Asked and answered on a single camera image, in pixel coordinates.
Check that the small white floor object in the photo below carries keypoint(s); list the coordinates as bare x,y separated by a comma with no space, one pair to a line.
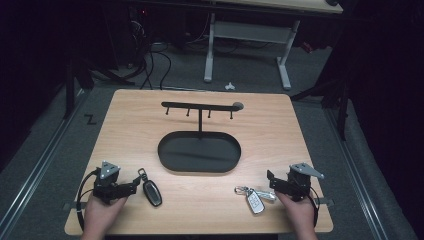
229,87

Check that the white metal frame desk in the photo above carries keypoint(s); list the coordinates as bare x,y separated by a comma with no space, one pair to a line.
250,31

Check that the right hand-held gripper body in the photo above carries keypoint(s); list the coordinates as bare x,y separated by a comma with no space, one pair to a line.
300,185

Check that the silver car key fob bunch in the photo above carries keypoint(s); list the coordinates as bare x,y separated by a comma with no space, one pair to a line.
255,201

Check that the metal floor rail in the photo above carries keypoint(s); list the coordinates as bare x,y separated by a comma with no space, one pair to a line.
40,166
353,173

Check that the small red object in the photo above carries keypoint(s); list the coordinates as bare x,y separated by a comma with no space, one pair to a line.
307,47

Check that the black key rack with tray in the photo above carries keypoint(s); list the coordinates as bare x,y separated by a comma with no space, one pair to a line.
200,153

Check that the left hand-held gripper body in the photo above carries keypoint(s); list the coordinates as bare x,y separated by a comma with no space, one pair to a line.
108,191

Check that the person's left hand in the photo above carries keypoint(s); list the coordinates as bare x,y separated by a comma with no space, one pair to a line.
100,215

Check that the black car key fob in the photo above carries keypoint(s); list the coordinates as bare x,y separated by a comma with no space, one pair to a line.
152,193

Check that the person's right hand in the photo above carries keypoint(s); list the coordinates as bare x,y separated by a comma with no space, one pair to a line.
298,213

